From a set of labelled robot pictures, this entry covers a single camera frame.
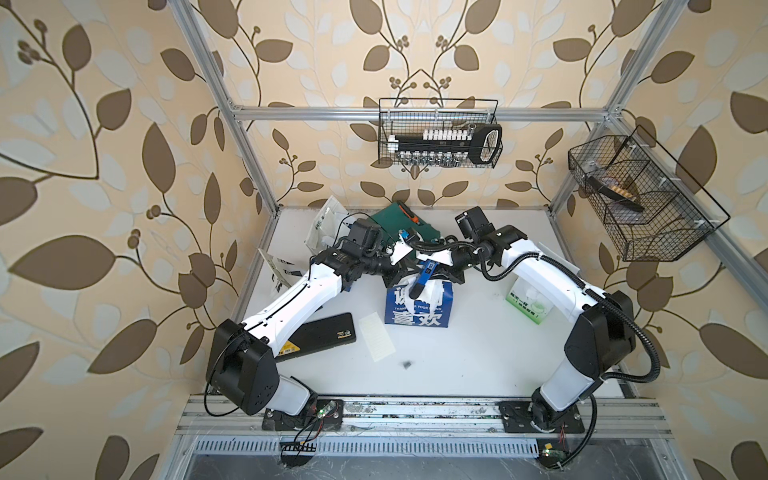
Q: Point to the blue black stapler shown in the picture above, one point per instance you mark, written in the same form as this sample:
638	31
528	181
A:
427	269

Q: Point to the green plastic tool case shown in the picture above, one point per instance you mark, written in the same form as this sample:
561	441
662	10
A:
392	221

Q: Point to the back wire basket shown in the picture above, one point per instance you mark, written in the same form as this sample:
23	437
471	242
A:
403	115

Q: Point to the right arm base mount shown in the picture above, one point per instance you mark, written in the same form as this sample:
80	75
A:
536	416

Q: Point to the green white bag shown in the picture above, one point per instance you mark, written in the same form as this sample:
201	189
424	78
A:
530	301

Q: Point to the black socket tool set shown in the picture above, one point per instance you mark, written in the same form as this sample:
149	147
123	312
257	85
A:
475	146

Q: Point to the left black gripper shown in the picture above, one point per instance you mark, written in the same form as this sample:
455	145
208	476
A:
396	272

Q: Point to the dark object in right basket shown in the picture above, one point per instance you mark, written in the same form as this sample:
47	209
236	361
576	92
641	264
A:
611	197

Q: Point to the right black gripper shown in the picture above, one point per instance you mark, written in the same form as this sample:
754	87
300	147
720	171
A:
448	271

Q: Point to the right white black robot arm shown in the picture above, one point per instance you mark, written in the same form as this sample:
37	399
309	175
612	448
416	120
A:
605	343

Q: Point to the wire basket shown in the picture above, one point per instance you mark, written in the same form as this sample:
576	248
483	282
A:
403	115
680	213

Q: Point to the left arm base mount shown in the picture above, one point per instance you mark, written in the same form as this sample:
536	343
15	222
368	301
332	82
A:
320	410

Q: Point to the right wire basket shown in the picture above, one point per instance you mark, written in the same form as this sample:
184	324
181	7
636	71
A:
680	213

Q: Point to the blue white bag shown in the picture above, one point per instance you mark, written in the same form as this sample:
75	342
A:
431	309
324	228

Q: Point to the black flat box yellow label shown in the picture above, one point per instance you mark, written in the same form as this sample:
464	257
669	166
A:
319	335

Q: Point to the white receipt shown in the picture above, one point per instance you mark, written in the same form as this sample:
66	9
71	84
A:
376	337

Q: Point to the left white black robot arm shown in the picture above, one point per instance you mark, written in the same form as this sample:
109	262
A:
242	364

